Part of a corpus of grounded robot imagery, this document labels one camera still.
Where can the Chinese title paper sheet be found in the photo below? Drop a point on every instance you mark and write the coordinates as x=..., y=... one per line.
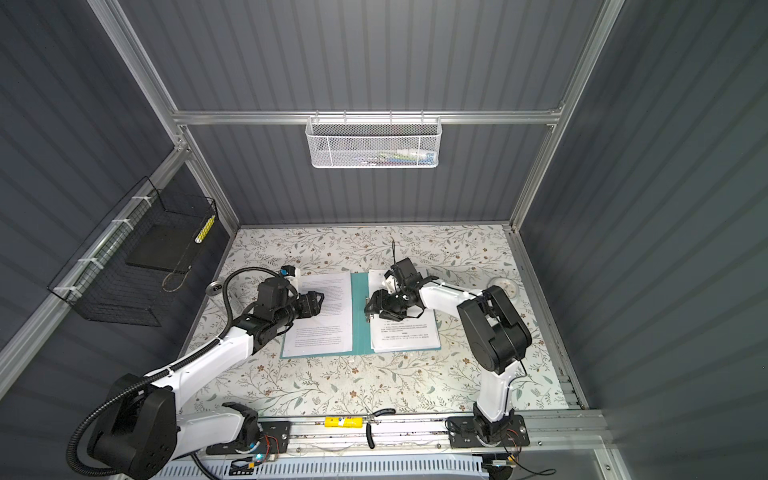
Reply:
x=418, y=332

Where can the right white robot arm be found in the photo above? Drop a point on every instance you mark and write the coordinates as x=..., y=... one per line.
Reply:
x=496, y=334

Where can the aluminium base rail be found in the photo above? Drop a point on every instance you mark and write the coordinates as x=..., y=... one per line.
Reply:
x=530, y=431

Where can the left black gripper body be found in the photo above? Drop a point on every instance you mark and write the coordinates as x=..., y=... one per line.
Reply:
x=303, y=307

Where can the yellow marker pen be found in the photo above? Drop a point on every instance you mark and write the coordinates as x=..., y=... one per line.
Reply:
x=205, y=229

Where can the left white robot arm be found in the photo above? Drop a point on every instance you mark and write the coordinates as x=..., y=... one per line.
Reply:
x=140, y=427

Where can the black wire basket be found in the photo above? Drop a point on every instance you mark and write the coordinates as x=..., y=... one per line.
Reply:
x=133, y=272

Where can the teal file folder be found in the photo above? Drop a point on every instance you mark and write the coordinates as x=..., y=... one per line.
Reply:
x=360, y=324

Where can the yellow label tag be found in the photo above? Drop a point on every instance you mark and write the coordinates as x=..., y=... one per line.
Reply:
x=343, y=422

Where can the black notebook in basket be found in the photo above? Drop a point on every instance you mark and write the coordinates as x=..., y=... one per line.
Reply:
x=165, y=248

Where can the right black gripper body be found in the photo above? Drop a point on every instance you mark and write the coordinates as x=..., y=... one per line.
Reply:
x=395, y=305

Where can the white and teal clock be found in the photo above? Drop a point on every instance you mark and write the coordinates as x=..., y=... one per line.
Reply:
x=504, y=283

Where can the white wire mesh basket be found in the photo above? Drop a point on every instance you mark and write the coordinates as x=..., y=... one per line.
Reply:
x=391, y=143

